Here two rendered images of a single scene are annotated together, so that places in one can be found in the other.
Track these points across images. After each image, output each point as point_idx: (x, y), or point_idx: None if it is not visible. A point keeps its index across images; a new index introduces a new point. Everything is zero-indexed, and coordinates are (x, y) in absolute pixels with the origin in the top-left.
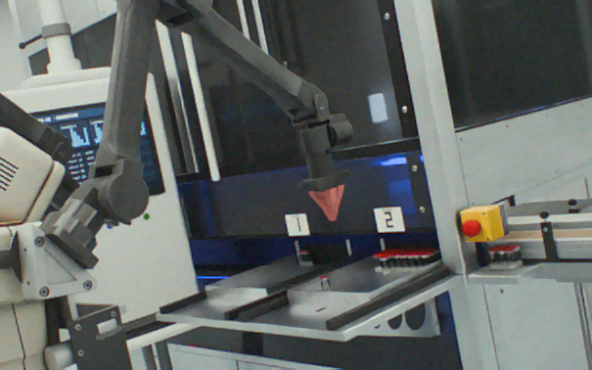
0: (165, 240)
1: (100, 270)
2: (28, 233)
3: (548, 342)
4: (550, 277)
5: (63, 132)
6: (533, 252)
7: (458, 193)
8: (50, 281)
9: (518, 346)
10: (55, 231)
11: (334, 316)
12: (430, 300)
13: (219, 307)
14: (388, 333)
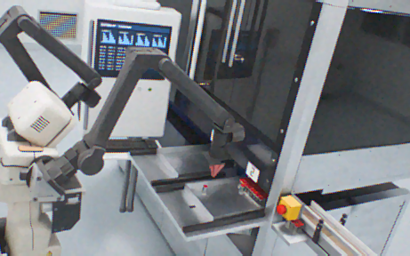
0: (156, 103)
1: None
2: (35, 172)
3: (306, 255)
4: (309, 246)
5: (119, 35)
6: (309, 230)
7: (287, 185)
8: (40, 195)
9: (285, 255)
10: (46, 179)
11: (192, 219)
12: None
13: (155, 168)
14: None
